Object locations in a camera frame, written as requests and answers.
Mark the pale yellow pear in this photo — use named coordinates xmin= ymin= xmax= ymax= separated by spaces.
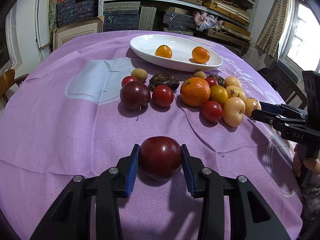
xmin=223 ymin=97 xmax=246 ymax=127

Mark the spotted yellow pear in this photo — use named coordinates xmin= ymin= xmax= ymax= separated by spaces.
xmin=226 ymin=86 xmax=246 ymax=101

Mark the dark red plum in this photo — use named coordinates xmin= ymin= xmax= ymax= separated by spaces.
xmin=138 ymin=136 xmax=182 ymax=180
xmin=120 ymin=81 xmax=151 ymax=111

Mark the round tan pear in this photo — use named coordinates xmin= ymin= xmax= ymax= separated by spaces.
xmin=225 ymin=76 xmax=242 ymax=89

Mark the yellow tomato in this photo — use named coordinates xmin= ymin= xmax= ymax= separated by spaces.
xmin=209 ymin=85 xmax=229 ymax=107

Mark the small dark mangosteen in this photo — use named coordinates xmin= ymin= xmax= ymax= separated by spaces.
xmin=208 ymin=74 xmax=225 ymax=87

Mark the red tomato front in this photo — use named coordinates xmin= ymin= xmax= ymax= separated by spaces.
xmin=201 ymin=101 xmax=223 ymax=122

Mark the tan longan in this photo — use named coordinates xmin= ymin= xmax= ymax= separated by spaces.
xmin=131 ymin=68 xmax=148 ymax=83
xmin=193 ymin=71 xmax=207 ymax=79

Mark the large orange mandarin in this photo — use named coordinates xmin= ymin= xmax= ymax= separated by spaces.
xmin=191 ymin=47 xmax=210 ymax=64

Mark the red tomato small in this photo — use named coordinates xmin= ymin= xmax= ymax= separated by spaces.
xmin=152 ymin=85 xmax=174 ymax=108

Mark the large dark mangosteen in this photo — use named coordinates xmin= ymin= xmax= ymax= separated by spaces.
xmin=148 ymin=73 xmax=180 ymax=92

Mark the small orange tomato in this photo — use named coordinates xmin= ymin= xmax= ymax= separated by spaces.
xmin=155 ymin=45 xmax=172 ymax=59

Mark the speckled yellow pepino melon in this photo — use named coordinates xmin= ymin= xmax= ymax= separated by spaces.
xmin=244 ymin=98 xmax=261 ymax=119

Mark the red tomato with stem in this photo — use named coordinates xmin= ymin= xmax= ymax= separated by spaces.
xmin=205 ymin=77 xmax=219 ymax=87

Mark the red cherry tomato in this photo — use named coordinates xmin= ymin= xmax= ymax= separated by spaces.
xmin=121 ymin=76 xmax=138 ymax=87

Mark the person right hand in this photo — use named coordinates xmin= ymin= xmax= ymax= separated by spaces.
xmin=292 ymin=144 xmax=320 ymax=177

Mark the dark chair right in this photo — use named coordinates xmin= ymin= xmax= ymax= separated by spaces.
xmin=258 ymin=63 xmax=307 ymax=110

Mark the patterned curtain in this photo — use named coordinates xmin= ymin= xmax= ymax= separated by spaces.
xmin=256 ymin=0 xmax=294 ymax=61

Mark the white oval plate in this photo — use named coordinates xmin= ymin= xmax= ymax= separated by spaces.
xmin=130 ymin=34 xmax=223 ymax=72

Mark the purple printed tablecloth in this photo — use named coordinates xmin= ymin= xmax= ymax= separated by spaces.
xmin=1 ymin=31 xmax=302 ymax=239

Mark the metal storage shelf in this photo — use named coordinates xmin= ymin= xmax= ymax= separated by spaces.
xmin=98 ymin=0 xmax=261 ymax=53

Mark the crumpled pink cloth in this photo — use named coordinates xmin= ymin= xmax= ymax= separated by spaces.
xmin=193 ymin=11 xmax=224 ymax=32

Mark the wooden chair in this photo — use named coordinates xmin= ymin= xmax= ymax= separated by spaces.
xmin=0 ymin=68 xmax=29 ymax=103

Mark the framed picture cardboard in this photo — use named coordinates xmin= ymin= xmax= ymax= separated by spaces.
xmin=52 ymin=16 xmax=105 ymax=51

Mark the stack of blue boxes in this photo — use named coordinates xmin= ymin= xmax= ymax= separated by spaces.
xmin=57 ymin=0 xmax=97 ymax=28

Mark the window with white frame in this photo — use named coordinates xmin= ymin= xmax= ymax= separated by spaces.
xmin=1 ymin=4 xmax=22 ymax=74

